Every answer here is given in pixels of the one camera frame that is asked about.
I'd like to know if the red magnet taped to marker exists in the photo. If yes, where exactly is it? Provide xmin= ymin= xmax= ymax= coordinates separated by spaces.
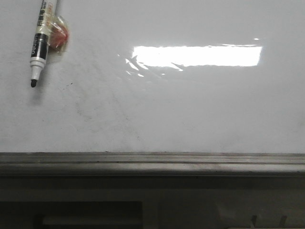
xmin=48 ymin=15 xmax=70 ymax=55

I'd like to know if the black and white whiteboard marker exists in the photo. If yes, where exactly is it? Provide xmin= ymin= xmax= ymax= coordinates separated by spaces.
xmin=30 ymin=0 xmax=58 ymax=88

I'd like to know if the white whiteboard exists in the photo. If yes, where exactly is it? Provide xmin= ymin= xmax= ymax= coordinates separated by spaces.
xmin=0 ymin=0 xmax=305 ymax=153

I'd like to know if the grey cabinet under whiteboard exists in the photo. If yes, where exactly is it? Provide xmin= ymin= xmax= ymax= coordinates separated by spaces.
xmin=0 ymin=177 xmax=305 ymax=229

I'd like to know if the silver bar handle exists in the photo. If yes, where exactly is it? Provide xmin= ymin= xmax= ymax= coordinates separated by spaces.
xmin=42 ymin=216 xmax=142 ymax=226

